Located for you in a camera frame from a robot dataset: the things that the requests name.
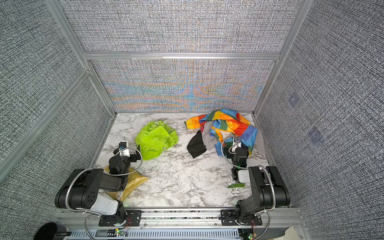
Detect neon green shorts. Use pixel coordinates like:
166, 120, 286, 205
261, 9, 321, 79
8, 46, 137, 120
135, 121, 179, 161

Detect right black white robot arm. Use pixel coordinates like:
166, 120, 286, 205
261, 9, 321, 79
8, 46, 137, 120
220, 143, 291, 226

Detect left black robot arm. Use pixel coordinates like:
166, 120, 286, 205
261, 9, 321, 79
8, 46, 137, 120
55, 142, 143, 227

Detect rainbow patchwork cloth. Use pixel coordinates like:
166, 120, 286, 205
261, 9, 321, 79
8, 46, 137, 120
185, 109, 258, 154

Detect black cloth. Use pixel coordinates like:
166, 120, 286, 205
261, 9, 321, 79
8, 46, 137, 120
187, 130, 207, 159

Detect yellow snack bag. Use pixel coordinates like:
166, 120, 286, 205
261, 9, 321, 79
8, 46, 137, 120
101, 172, 149, 202

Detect green pepper candy wrapper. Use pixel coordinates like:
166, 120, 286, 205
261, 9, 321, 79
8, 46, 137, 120
227, 180, 245, 196

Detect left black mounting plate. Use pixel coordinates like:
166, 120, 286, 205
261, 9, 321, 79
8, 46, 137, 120
98, 210, 142, 227

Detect black mounting plate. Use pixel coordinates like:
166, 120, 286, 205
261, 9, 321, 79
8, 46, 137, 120
98, 210, 142, 227
219, 209, 263, 226

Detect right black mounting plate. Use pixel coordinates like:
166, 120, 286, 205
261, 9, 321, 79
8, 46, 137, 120
219, 209, 263, 226

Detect black round object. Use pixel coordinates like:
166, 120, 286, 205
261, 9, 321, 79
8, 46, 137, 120
34, 222, 72, 240

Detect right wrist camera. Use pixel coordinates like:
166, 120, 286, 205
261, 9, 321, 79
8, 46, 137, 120
228, 140, 242, 155

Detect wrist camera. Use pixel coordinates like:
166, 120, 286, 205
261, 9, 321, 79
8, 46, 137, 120
117, 142, 130, 157
228, 140, 242, 155

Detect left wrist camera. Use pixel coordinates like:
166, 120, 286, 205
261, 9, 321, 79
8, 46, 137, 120
117, 142, 130, 157

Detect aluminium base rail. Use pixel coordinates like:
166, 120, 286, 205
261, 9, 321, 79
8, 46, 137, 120
57, 208, 311, 240

